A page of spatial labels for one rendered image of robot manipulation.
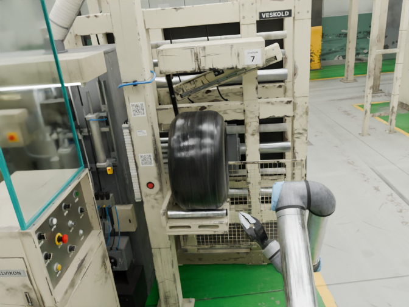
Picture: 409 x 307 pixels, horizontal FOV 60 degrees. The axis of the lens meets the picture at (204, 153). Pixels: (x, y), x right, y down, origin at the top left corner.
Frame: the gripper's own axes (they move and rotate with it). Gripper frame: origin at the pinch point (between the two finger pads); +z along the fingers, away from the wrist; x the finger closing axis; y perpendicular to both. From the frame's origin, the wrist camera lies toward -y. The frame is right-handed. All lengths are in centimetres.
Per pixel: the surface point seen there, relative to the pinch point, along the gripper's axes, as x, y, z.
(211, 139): 9.6, -17.8, 35.5
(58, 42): -15, -12, 142
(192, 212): -14.3, 20.5, 20.8
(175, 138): -3, -15, 48
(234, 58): 52, -21, 64
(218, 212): -3.4, 18.0, 11.1
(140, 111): -7, -14, 73
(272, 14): 95, -20, 76
